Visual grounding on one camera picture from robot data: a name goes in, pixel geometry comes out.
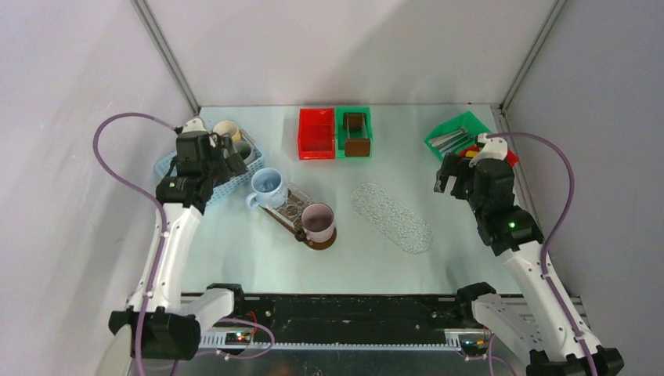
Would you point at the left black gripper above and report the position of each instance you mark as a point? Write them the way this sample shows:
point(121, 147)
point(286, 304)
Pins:
point(230, 164)

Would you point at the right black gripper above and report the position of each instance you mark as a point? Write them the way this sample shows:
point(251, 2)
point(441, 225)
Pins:
point(452, 165)

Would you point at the cream yellow mug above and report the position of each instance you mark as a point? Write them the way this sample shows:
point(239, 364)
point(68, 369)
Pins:
point(228, 128)

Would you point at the light blue mug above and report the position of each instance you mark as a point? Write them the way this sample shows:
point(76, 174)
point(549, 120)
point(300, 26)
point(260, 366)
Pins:
point(269, 189)

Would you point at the clear acrylic holder rack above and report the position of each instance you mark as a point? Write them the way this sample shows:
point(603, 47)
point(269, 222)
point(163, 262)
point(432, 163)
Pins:
point(295, 195)

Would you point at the brown ended acrylic rack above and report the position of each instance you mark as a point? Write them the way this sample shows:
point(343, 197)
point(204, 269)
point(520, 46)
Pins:
point(357, 141)

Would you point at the mauve pink mug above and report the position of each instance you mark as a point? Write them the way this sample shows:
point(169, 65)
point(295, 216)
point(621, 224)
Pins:
point(317, 223)

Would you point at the grey mug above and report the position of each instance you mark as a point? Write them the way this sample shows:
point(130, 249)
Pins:
point(246, 151)

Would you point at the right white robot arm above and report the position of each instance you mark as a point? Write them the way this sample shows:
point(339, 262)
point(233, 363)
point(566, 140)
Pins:
point(558, 342)

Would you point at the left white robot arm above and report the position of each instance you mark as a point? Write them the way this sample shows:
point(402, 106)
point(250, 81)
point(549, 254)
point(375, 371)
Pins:
point(159, 328)

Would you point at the red toothpaste bin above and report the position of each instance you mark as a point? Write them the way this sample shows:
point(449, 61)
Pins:
point(510, 157)

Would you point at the brown wooden oval tray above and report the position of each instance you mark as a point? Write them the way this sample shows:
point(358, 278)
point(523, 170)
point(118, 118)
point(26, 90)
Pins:
point(289, 217)

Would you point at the clear glass oval tray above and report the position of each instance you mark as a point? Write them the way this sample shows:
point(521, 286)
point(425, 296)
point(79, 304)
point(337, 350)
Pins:
point(392, 218)

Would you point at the light blue plastic basket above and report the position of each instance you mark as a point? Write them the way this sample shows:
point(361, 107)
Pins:
point(228, 181)

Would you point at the red plastic bin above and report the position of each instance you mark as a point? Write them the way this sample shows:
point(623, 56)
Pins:
point(316, 134)

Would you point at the green plastic bin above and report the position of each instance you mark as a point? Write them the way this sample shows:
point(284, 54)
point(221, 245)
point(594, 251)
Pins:
point(340, 132)

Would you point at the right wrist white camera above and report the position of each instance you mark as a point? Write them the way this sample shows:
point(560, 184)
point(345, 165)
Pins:
point(490, 148)

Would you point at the wrist white camera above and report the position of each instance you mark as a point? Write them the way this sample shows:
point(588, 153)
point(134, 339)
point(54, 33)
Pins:
point(490, 148)
point(195, 124)

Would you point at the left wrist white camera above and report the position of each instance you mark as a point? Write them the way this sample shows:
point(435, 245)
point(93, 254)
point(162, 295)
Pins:
point(195, 124)

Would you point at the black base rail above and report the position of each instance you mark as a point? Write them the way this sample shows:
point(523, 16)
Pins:
point(356, 321)

